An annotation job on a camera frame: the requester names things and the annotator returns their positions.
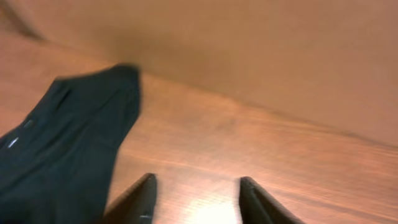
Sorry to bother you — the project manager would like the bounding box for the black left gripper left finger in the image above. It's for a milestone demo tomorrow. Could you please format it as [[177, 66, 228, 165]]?
[[103, 173, 157, 224]]

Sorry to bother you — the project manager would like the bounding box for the black t-shirt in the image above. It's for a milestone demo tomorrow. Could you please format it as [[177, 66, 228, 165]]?
[[1, 65, 141, 223]]

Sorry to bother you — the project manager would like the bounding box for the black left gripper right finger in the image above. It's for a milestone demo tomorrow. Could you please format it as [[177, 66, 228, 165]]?
[[239, 177, 303, 224]]

